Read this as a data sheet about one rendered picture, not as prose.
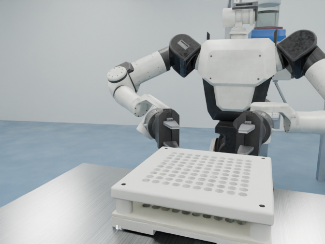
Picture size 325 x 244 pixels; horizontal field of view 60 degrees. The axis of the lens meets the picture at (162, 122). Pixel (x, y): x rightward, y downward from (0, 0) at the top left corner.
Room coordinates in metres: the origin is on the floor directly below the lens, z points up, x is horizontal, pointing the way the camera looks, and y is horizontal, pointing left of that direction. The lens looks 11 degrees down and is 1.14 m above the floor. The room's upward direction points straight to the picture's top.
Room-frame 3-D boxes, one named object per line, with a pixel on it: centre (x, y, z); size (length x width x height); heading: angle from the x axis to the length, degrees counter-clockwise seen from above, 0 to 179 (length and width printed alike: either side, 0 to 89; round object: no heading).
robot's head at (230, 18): (1.08, -0.27, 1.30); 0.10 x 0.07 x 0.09; 71
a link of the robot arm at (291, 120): (0.84, -0.34, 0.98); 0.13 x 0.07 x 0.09; 85
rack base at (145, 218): (0.49, -0.07, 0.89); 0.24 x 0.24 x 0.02; 70
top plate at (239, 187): (0.49, -0.07, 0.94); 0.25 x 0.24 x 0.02; 70
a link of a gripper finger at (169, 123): (0.68, -0.02, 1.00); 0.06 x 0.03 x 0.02; 12
